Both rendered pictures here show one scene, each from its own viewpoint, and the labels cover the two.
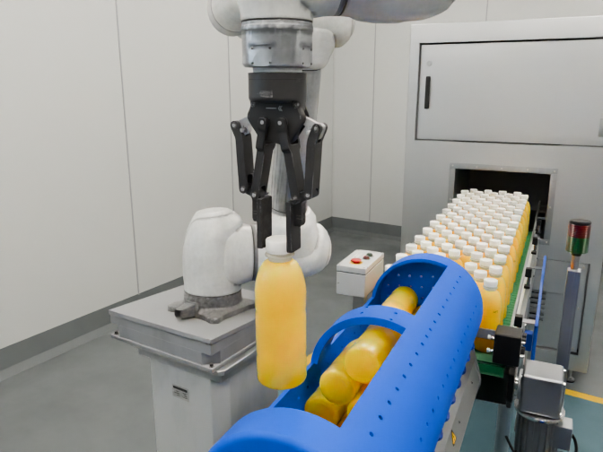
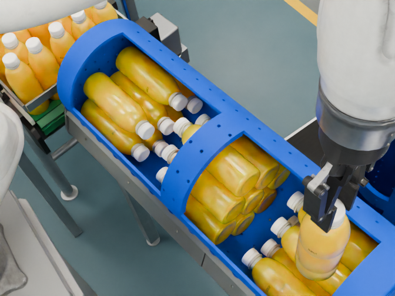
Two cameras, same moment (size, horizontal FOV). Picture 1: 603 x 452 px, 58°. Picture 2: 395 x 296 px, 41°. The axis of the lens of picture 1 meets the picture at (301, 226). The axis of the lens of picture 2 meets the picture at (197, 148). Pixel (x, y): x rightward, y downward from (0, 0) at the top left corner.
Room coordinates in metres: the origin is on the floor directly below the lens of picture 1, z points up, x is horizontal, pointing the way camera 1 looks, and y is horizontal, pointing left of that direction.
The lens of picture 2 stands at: (0.72, 0.36, 2.14)
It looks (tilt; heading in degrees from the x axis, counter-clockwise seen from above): 58 degrees down; 302
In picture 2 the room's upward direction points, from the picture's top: 11 degrees counter-clockwise
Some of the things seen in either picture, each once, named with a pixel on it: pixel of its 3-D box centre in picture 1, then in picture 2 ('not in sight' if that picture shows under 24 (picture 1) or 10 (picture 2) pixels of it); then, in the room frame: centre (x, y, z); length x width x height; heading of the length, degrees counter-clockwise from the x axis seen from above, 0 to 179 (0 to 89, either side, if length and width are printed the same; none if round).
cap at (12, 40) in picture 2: not in sight; (9, 40); (1.68, -0.34, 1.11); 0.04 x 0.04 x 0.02
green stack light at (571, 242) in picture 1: (577, 243); not in sight; (1.65, -0.87, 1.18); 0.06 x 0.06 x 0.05
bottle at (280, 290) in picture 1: (280, 316); (322, 239); (0.73, 0.03, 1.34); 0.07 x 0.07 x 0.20
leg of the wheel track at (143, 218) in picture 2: not in sight; (139, 209); (1.42, -0.28, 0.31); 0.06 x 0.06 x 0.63; 65
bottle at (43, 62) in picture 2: not in sight; (47, 70); (1.60, -0.35, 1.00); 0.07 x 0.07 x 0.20
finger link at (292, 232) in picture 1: (293, 225); (345, 192); (0.72, 0.01, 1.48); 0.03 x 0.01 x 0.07; 155
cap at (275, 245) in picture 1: (279, 244); (330, 211); (0.73, 0.03, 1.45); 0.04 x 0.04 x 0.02
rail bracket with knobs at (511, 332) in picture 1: (505, 347); (143, 39); (1.41, -0.58, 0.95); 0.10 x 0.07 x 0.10; 65
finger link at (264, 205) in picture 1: (264, 221); (322, 214); (0.74, 0.05, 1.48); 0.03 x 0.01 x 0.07; 155
